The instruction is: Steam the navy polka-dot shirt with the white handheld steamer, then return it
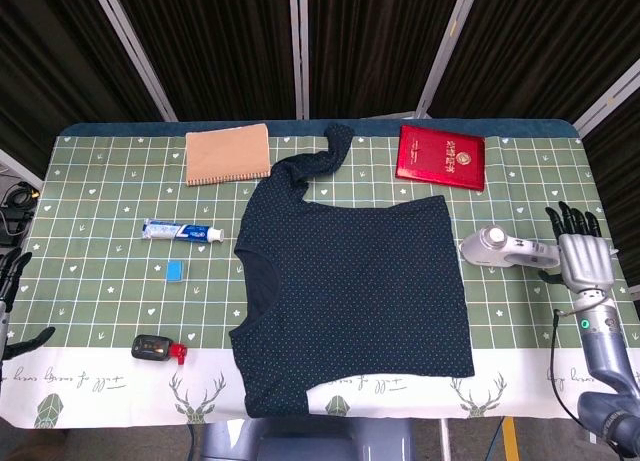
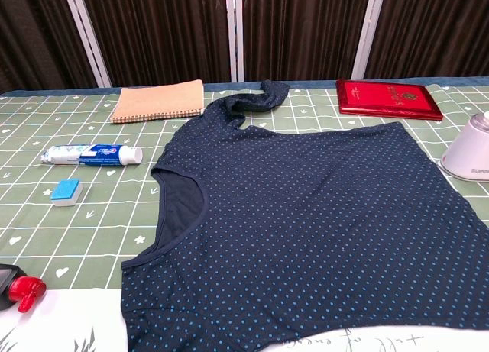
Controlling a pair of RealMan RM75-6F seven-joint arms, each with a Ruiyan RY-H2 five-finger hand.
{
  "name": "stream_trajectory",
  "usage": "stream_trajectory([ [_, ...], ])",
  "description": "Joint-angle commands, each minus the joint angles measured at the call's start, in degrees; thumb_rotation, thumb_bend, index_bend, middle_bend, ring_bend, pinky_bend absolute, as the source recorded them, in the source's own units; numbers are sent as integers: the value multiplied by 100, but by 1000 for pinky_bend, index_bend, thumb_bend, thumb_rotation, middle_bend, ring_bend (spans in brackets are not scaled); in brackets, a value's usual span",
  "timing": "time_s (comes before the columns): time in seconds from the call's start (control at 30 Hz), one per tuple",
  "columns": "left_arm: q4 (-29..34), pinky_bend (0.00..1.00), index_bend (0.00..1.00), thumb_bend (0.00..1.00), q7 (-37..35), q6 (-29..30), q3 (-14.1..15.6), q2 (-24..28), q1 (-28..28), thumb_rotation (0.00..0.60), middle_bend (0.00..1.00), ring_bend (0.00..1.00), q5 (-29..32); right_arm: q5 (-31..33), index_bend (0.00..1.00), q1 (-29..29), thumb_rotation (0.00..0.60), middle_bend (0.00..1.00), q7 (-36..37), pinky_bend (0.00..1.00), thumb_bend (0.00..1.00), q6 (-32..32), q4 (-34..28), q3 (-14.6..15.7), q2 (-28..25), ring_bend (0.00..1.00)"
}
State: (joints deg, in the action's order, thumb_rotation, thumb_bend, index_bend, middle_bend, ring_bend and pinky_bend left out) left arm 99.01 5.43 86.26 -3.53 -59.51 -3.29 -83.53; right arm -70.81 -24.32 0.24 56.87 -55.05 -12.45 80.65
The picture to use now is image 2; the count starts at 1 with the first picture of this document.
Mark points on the white handheld garment steamer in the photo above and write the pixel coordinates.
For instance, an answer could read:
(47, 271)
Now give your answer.
(466, 153)

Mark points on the navy polka dot t-shirt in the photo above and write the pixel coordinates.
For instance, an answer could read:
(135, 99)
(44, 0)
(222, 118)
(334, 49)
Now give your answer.
(286, 214)

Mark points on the tan spiral notebook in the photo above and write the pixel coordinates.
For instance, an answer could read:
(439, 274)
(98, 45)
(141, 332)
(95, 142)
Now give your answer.
(160, 100)

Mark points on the white screen frame post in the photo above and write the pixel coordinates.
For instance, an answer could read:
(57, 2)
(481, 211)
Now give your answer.
(229, 31)
(366, 31)
(83, 35)

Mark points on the black bottle with red cap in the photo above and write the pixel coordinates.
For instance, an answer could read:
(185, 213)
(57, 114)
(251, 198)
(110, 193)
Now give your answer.
(26, 291)

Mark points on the blue white sponge block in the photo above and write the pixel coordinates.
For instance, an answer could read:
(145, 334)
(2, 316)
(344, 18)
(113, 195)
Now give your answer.
(67, 191)

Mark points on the blue white toothpaste tube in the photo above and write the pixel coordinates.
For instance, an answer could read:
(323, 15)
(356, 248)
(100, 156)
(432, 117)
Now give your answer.
(95, 154)

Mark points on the green grid tablecloth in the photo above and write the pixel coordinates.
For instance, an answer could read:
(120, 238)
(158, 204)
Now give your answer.
(76, 233)

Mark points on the dark brown pleated screen panel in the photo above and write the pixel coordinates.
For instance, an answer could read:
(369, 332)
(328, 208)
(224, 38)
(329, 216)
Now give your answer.
(160, 31)
(435, 27)
(30, 35)
(302, 31)

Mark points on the red certificate folder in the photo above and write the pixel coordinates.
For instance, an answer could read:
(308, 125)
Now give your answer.
(382, 98)

